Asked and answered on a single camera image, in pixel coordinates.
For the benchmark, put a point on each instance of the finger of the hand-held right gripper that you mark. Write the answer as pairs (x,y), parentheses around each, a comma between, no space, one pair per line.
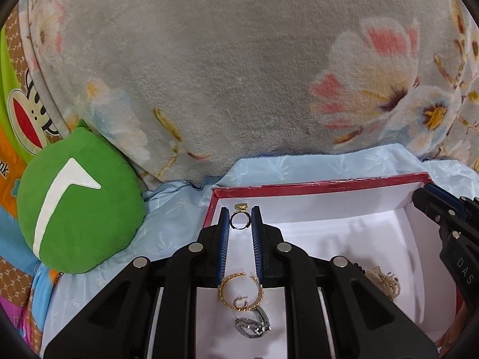
(428,205)
(452,200)

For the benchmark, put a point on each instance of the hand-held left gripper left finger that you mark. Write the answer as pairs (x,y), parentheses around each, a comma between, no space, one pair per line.
(223,246)

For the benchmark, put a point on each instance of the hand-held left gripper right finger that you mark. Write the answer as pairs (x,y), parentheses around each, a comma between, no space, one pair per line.
(257,246)

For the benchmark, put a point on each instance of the pearl cluster jewelry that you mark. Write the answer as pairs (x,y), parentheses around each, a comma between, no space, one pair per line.
(385,282)

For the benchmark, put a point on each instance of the silver jewelry piece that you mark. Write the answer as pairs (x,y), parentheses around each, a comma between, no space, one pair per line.
(252,325)

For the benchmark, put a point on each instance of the red jewelry box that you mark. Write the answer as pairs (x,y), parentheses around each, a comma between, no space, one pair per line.
(336,217)

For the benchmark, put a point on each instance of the green plush pillow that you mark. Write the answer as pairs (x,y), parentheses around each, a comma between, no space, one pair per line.
(82,209)

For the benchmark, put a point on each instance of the grey floral blanket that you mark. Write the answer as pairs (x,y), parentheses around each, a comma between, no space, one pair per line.
(224,63)

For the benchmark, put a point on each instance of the colourful patchwork blanket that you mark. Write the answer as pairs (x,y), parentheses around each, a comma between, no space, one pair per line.
(18,119)

